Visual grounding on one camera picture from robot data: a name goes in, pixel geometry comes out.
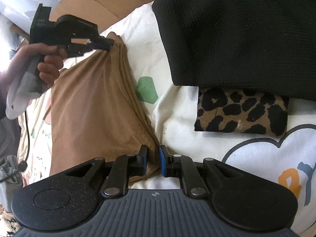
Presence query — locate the black folded garment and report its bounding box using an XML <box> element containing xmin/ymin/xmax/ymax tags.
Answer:
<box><xmin>152</xmin><ymin>0</ymin><xmax>315</xmax><ymax>101</ymax></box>

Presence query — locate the person's left hand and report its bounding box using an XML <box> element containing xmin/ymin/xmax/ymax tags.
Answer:
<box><xmin>1</xmin><ymin>43</ymin><xmax>68</xmax><ymax>100</ymax></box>

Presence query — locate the grey crumpled garment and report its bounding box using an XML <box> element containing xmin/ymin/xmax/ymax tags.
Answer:
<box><xmin>1</xmin><ymin>155</ymin><xmax>23</xmax><ymax>212</ymax></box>

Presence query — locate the cream bear print blanket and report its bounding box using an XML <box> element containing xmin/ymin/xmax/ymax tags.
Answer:
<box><xmin>17</xmin><ymin>0</ymin><xmax>316</xmax><ymax>235</ymax></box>

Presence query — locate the black white fuzzy blanket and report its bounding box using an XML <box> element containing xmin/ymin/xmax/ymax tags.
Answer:
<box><xmin>0</xmin><ymin>205</ymin><xmax>20</xmax><ymax>237</ymax></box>

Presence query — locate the brown printed t-shirt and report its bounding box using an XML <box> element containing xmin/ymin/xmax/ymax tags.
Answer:
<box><xmin>50</xmin><ymin>32</ymin><xmax>160</xmax><ymax>175</ymax></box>

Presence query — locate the leopard print cloth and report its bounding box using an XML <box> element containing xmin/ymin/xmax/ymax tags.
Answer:
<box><xmin>194</xmin><ymin>87</ymin><xmax>289</xmax><ymax>138</ymax></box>

